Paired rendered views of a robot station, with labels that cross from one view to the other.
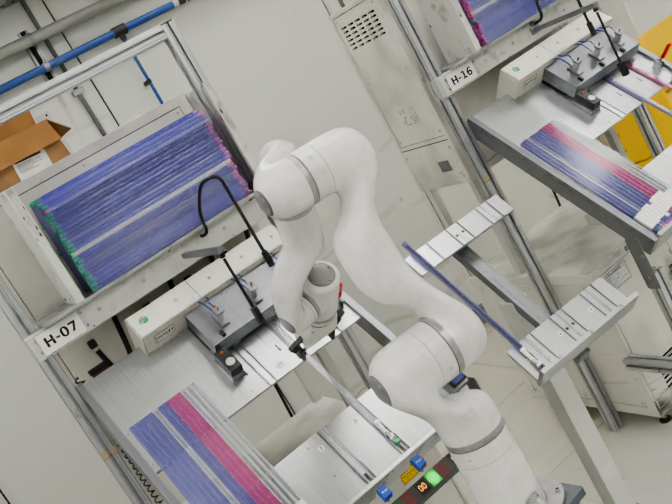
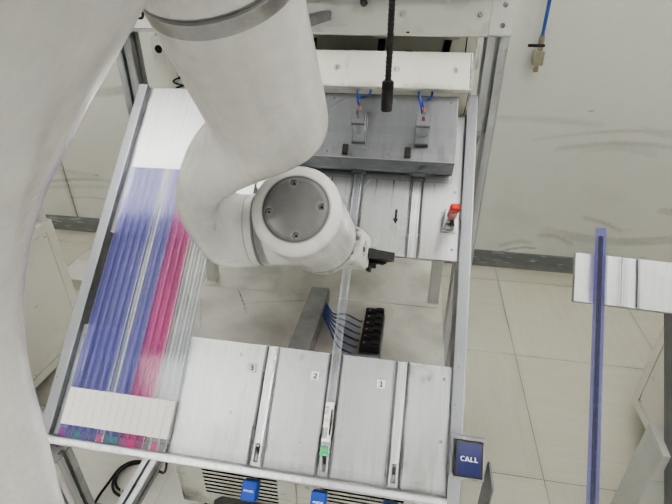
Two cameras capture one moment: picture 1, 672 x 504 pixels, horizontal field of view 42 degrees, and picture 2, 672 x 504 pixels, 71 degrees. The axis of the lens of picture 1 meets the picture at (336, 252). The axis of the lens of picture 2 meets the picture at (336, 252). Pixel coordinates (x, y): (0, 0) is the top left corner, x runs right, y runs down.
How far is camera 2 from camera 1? 1.56 m
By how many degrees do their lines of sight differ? 37
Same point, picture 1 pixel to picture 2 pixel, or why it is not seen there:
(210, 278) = (337, 69)
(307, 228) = (212, 89)
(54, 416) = not seen: hidden behind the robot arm
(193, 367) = not seen: hidden behind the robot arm
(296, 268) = (201, 164)
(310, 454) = (236, 362)
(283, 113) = not seen: outside the picture
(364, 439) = (299, 407)
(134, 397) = (171, 139)
